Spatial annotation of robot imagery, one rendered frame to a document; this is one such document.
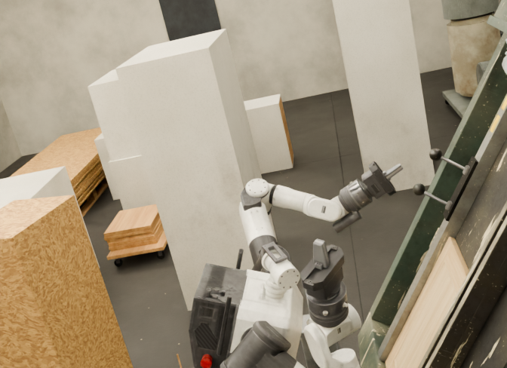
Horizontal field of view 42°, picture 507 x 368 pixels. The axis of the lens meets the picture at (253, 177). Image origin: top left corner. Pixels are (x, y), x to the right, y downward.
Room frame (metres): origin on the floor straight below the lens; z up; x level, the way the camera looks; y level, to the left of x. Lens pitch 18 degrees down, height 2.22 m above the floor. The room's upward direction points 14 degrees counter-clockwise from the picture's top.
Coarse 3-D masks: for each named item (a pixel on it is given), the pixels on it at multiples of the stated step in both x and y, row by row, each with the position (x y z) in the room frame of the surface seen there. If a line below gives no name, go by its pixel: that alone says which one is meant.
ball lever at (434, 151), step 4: (432, 152) 1.84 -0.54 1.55; (436, 152) 1.83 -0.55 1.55; (440, 152) 1.83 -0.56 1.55; (432, 156) 1.83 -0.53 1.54; (436, 156) 1.83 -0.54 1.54; (440, 156) 1.83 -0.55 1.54; (436, 160) 1.83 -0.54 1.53; (444, 160) 1.82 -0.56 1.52; (448, 160) 1.82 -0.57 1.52; (456, 164) 1.80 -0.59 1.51; (460, 168) 1.79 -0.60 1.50; (464, 168) 1.78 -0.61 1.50; (468, 168) 1.77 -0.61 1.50; (464, 172) 1.78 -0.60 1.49
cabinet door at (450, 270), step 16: (448, 240) 1.76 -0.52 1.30; (448, 256) 1.71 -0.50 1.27; (432, 272) 1.77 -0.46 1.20; (448, 272) 1.66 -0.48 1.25; (464, 272) 1.55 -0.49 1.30; (432, 288) 1.72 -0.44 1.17; (448, 288) 1.61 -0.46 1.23; (416, 304) 1.78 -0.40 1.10; (432, 304) 1.67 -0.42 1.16; (448, 304) 1.56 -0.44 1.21; (416, 320) 1.72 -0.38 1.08; (432, 320) 1.61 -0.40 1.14; (400, 336) 1.79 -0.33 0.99; (416, 336) 1.67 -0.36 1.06; (432, 336) 1.56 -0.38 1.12; (400, 352) 1.74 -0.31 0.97; (416, 352) 1.62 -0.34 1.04
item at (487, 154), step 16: (496, 128) 1.74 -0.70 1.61; (496, 144) 1.74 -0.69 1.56; (480, 160) 1.75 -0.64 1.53; (480, 176) 1.75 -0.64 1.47; (464, 192) 1.76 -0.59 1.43; (464, 208) 1.76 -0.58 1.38; (448, 224) 1.77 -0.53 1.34; (432, 256) 1.78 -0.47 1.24; (416, 288) 1.79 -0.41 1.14; (400, 320) 1.80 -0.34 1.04; (384, 352) 1.82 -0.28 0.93
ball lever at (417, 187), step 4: (416, 184) 1.86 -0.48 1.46; (420, 184) 1.85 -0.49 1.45; (416, 188) 1.85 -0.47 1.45; (420, 188) 1.84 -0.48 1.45; (424, 188) 1.85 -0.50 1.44; (416, 192) 1.84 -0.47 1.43; (420, 192) 1.84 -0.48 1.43; (424, 192) 1.84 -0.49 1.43; (428, 192) 1.84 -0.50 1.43; (432, 196) 1.83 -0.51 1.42; (436, 200) 1.82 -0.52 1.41; (440, 200) 1.81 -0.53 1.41; (444, 204) 1.80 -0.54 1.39; (448, 204) 1.79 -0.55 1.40; (448, 208) 1.79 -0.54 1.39
